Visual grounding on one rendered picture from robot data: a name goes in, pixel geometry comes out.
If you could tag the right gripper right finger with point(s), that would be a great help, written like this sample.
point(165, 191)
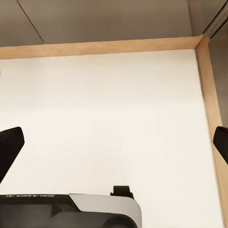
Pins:
point(220, 140)

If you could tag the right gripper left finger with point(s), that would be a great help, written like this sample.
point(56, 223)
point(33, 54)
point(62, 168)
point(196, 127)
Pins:
point(11, 143)

